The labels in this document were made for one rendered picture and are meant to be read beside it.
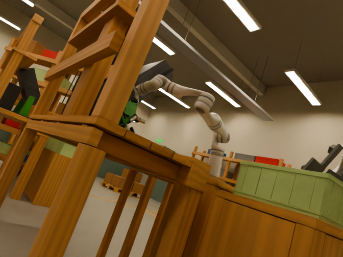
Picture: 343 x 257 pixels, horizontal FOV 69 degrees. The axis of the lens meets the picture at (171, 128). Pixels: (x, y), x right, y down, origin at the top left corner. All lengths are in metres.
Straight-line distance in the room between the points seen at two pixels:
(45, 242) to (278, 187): 0.92
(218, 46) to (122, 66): 5.94
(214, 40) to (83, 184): 6.13
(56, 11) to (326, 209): 8.87
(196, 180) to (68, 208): 0.64
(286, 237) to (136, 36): 0.97
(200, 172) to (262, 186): 0.33
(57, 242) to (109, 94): 0.58
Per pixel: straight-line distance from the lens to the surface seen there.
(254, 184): 1.23
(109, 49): 1.19
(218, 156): 1.70
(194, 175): 1.32
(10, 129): 5.01
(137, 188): 8.18
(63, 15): 9.26
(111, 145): 1.13
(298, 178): 1.14
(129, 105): 1.78
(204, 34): 6.61
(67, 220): 1.05
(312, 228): 1.03
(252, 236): 1.16
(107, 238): 2.15
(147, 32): 1.17
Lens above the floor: 0.73
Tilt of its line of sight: 12 degrees up
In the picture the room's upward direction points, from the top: 20 degrees clockwise
